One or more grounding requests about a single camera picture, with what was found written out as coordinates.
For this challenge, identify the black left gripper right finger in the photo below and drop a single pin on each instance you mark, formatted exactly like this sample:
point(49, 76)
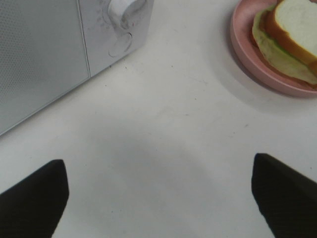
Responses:
point(286, 198)

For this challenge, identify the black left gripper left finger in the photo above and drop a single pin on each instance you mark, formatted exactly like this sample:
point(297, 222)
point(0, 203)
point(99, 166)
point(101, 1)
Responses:
point(33, 207)

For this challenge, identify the white microwave door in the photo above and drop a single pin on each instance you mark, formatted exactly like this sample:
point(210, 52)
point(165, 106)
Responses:
point(42, 56)

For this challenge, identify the white bread sandwich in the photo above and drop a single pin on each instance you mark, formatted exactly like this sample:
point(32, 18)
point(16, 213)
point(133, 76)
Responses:
point(286, 35)

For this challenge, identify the pink round plate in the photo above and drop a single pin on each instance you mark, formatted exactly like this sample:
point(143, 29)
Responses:
point(251, 58)

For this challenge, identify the round white door release button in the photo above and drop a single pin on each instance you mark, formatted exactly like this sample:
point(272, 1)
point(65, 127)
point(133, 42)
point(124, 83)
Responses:
point(122, 44)

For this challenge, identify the white microwave knob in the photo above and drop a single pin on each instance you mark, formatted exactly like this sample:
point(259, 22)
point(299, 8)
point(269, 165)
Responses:
point(121, 11)

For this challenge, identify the white microwave oven body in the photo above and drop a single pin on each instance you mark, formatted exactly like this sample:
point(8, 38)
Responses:
point(100, 32)

